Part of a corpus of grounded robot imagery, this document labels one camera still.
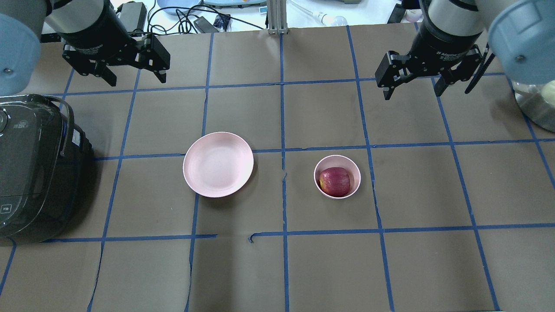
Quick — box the aluminium frame post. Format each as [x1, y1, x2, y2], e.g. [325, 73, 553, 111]
[266, 0, 289, 34]

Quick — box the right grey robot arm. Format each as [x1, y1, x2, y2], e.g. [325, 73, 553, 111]
[375, 0, 555, 100]

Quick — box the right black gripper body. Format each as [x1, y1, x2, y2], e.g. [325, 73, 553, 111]
[408, 15, 481, 76]

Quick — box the pink plate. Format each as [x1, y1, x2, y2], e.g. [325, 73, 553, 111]
[183, 132, 254, 198]

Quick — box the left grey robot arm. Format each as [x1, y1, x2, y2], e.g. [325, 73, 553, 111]
[0, 0, 170, 96]

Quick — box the white bun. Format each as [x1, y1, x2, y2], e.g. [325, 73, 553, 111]
[540, 80, 555, 106]

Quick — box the black power adapter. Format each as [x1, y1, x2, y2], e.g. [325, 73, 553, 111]
[116, 2, 147, 33]

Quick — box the white paper cup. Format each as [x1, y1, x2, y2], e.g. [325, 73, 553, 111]
[404, 9, 424, 23]

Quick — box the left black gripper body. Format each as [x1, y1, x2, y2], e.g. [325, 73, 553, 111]
[52, 0, 138, 72]

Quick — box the pink bowl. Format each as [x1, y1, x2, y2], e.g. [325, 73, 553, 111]
[313, 155, 362, 199]

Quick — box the dark grey rice cooker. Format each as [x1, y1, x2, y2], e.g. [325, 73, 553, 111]
[0, 94, 93, 247]

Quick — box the red apple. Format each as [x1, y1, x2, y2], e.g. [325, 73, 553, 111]
[319, 167, 351, 197]

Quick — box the steel pot with handles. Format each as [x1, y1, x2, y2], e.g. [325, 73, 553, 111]
[512, 81, 555, 132]

